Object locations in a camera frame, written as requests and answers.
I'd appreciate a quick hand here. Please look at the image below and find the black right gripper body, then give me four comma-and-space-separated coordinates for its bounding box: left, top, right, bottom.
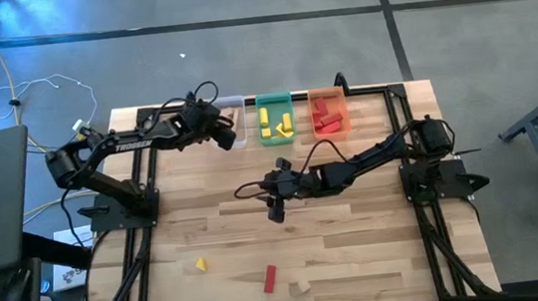
278, 163, 329, 201

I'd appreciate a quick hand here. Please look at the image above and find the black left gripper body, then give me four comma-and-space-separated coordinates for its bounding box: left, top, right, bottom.
174, 100, 222, 145

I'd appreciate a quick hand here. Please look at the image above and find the long natural wood block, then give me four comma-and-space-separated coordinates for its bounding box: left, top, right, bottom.
224, 106, 242, 129

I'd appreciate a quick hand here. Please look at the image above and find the red rectangular block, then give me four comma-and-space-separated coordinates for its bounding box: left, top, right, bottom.
315, 121, 344, 137

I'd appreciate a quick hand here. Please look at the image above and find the long red block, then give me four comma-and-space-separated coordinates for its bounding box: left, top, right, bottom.
260, 263, 281, 294
320, 112, 346, 127

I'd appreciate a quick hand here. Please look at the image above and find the natural wood triangle block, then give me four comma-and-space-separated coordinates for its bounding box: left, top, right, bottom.
287, 277, 313, 299

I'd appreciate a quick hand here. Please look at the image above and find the clear plastic bin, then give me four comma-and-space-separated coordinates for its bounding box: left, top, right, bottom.
212, 94, 252, 152

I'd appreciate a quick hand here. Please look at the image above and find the green plastic bin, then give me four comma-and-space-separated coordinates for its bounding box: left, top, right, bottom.
253, 90, 298, 149

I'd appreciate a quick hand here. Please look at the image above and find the orange plastic bin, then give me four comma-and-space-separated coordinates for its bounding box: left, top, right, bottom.
306, 85, 353, 145

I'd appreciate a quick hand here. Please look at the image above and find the white power adapter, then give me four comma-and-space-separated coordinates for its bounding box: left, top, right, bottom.
71, 118, 93, 135

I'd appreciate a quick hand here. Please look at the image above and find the black metal bar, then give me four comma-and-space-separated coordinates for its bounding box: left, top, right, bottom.
19, 223, 95, 277

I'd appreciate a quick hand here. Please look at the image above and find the white cardboard box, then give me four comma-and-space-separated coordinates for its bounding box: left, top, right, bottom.
46, 223, 100, 293

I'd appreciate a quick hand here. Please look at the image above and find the black computer mouse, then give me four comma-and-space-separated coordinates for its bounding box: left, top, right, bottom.
0, 267, 36, 301

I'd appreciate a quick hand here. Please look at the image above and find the black frame bracket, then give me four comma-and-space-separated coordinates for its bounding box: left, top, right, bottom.
332, 70, 350, 96

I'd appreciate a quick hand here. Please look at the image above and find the black aluminium table frame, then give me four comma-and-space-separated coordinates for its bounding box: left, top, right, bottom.
64, 71, 501, 301

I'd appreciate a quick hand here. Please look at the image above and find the thin white cable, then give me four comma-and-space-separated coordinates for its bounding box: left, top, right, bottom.
0, 70, 101, 138

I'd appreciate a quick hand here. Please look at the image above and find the short black cable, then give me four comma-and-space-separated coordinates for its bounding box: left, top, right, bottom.
451, 146, 489, 160

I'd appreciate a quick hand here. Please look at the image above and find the short cream cable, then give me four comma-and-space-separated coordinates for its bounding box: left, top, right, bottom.
21, 190, 91, 220

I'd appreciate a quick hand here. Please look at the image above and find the long cream cable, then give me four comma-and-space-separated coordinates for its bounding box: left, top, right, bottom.
0, 0, 85, 164

